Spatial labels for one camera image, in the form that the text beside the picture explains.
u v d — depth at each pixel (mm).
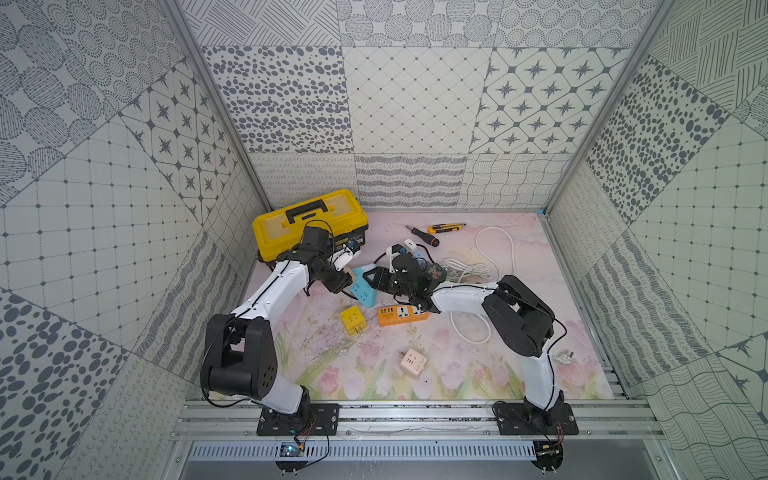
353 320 859
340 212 982
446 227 1145
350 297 922
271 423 728
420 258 982
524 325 520
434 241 1082
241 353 434
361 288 903
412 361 781
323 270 750
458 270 1009
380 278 818
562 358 825
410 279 745
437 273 929
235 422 752
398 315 901
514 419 729
